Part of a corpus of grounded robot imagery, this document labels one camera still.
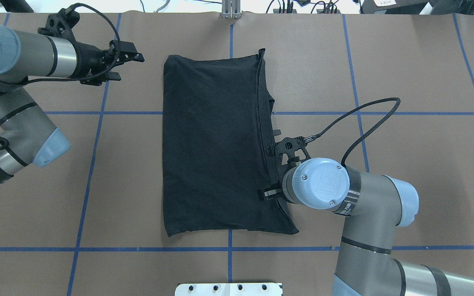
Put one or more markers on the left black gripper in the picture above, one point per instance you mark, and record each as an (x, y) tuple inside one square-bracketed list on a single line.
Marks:
[(88, 60)]

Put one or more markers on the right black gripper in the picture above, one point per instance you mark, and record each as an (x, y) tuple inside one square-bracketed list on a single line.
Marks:
[(268, 194)]

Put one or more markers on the black t-shirt with logo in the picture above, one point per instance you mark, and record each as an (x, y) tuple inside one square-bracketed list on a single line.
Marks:
[(217, 131)]

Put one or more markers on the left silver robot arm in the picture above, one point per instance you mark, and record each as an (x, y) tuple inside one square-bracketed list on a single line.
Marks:
[(28, 135)]

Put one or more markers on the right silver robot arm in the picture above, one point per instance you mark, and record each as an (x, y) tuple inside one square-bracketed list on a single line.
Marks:
[(374, 207)]

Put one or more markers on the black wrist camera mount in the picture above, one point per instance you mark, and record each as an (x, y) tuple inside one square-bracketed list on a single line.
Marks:
[(284, 151)]

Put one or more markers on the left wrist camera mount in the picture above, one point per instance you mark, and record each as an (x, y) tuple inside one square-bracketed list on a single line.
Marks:
[(61, 24)]

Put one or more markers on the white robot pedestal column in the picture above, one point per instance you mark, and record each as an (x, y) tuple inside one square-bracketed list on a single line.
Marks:
[(230, 289)]

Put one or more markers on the aluminium frame post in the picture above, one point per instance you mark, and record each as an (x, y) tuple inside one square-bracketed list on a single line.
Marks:
[(231, 9)]

